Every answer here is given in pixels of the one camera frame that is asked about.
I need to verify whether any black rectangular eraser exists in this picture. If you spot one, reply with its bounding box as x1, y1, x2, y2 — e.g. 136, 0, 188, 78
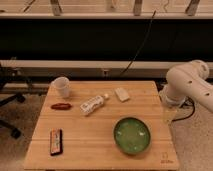
50, 129, 63, 156

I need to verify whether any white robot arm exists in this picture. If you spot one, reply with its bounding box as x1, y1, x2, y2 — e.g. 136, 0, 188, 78
159, 60, 213, 124

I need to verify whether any white sponge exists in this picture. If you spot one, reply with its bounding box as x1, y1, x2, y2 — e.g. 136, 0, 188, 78
115, 88, 130, 102

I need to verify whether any green bowl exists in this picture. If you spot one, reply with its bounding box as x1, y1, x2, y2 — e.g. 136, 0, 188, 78
113, 117, 151, 155

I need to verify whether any white plastic bottle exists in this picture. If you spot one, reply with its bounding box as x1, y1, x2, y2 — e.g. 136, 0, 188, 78
80, 94, 109, 116

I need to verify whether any red chili pepper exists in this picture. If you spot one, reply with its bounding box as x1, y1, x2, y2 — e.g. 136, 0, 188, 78
51, 103, 72, 110

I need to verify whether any white paper cup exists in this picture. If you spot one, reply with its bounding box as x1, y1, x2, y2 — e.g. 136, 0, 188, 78
52, 77, 70, 98

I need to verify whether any black office chair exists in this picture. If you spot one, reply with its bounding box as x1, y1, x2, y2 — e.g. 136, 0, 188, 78
0, 65, 25, 139

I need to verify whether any black hanging cable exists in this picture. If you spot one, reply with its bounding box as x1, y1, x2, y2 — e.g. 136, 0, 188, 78
119, 9, 157, 77

